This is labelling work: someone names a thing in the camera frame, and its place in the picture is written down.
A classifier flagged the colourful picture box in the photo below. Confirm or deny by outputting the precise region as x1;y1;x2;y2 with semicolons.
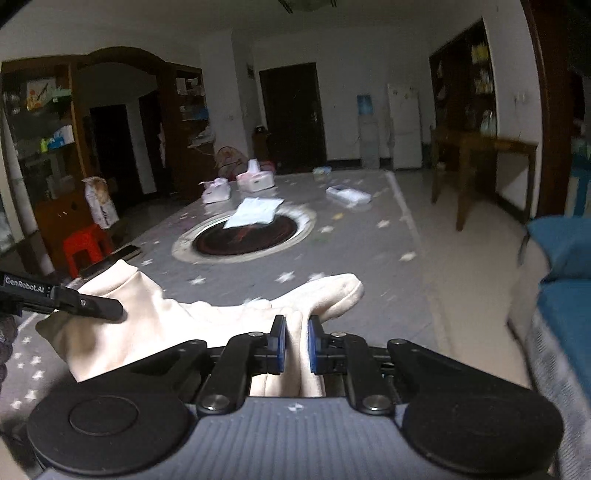
26;78;58;110

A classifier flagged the dark wooden chair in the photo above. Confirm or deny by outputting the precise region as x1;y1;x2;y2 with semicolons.
252;126;271;160

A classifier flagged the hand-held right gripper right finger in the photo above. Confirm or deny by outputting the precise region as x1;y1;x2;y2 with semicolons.
308;315;462;415

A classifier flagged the dark wooden door frame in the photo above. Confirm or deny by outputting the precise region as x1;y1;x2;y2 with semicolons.
522;0;591;222

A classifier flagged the blue cushion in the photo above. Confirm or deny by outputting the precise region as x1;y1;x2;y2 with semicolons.
526;215;591;280

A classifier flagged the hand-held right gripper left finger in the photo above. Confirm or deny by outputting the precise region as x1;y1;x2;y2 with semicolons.
131;315;287;415

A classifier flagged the black smartphone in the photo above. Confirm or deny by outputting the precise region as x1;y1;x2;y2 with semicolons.
79;244;141;279

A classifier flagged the red plastic stool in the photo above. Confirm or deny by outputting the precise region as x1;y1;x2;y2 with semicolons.
62;224;114;279

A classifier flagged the dark wooden door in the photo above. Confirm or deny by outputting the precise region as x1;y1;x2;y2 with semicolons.
259;62;328;175

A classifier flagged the blue chair frame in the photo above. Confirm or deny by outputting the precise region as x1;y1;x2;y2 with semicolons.
566;166;591;217

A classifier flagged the white folded paper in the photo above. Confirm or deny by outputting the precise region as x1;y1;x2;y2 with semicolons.
223;198;284;229

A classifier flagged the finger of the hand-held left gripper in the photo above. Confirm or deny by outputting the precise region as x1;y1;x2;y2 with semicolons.
51;285;124;322

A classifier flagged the pink tissue box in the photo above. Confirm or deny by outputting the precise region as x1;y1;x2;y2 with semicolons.
236;158;276;192

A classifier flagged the dark wooden arched wall cabinet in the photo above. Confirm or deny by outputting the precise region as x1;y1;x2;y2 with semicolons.
0;46;218;278

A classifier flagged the electric floor fan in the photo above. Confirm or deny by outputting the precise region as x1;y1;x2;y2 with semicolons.
215;145;247;178

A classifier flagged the round black table hob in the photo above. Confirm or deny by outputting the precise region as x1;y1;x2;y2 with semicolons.
172;206;318;265

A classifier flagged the white remote control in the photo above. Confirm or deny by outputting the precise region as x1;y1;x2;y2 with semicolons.
325;185;372;208

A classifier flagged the white pink tissue pack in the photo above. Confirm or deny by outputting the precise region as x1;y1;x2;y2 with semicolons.
199;178;232;205

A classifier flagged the water dispenser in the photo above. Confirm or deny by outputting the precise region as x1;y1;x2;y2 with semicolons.
356;93;380;169

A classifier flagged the dark wooden shelf unit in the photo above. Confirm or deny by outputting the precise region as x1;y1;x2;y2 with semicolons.
428;17;499;139

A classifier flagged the blue sofa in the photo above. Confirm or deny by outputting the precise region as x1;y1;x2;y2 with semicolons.
505;277;591;480

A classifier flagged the blue white box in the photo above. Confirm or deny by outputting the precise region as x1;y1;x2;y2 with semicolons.
41;126;75;151

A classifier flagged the brown wooden side table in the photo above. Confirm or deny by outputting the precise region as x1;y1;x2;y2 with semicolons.
429;127;540;232

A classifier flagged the white refrigerator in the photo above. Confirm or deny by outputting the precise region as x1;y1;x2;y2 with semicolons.
387;83;423;171

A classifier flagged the white printed paper bag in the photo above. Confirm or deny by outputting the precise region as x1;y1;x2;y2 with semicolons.
82;176;120;230

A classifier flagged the cream sweatshirt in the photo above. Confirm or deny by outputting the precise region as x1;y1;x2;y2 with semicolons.
35;259;365;398

